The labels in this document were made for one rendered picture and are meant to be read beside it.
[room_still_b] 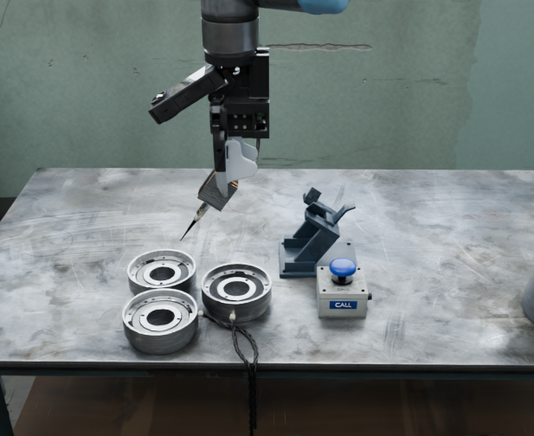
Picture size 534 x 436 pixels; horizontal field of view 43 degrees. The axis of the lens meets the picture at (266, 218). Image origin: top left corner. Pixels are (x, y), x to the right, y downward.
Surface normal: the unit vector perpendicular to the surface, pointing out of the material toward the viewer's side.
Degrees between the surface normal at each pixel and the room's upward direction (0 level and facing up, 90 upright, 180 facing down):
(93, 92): 90
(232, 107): 90
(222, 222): 0
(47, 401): 0
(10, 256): 0
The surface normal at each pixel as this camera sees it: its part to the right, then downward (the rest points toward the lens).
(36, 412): 0.00, -0.87
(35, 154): -0.01, 0.50
